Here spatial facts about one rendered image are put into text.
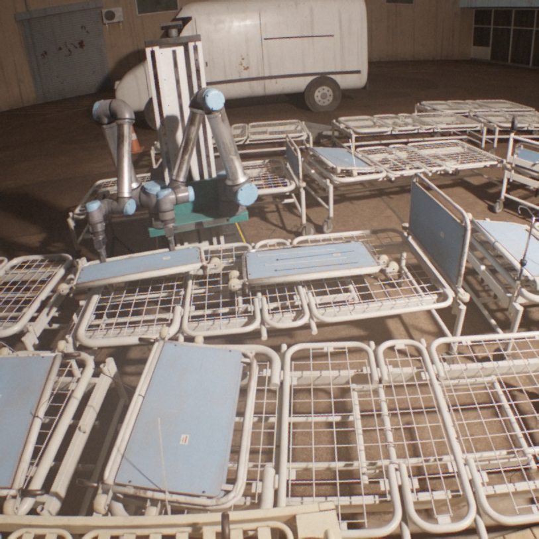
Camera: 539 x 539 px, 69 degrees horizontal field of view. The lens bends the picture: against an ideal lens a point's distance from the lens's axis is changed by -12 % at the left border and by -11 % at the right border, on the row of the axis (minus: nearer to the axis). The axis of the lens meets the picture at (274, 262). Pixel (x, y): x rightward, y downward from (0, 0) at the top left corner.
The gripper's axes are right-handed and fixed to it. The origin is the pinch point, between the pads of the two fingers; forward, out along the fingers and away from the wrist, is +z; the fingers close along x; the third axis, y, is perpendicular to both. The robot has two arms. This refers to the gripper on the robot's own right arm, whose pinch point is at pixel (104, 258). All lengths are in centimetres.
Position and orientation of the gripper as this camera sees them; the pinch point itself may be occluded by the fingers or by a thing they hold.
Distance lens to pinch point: 263.9
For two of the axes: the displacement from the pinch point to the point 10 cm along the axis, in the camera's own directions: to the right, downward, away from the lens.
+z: 1.1, 9.4, 3.2
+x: -2.0, -3.0, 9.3
